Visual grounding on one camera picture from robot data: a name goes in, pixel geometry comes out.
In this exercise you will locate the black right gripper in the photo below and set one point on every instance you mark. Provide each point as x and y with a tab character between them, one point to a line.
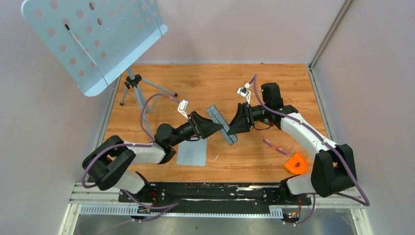
241	124

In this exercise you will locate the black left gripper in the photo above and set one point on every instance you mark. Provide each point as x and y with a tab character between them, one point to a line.
206	127

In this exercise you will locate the grey glasses case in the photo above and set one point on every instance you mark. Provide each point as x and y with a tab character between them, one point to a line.
218	118

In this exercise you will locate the light blue cleaning cloth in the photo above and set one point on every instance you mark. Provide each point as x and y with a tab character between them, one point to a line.
192	153

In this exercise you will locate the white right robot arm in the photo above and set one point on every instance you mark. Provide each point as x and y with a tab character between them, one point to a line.
333	167

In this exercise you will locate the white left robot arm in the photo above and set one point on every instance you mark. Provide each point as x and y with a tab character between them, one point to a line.
108	165

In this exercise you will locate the orange tape dispenser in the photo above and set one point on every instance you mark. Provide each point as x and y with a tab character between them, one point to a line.
297	164

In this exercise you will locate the blue music stand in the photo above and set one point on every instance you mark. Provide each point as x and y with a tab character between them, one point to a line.
96	40

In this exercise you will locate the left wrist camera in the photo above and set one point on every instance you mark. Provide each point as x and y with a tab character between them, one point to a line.
182	108

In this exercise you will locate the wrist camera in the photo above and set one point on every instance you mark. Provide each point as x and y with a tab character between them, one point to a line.
182	108
245	92

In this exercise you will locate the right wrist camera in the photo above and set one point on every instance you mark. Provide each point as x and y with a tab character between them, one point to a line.
245	92

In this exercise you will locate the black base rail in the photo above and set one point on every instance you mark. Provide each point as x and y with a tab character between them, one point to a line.
219	197

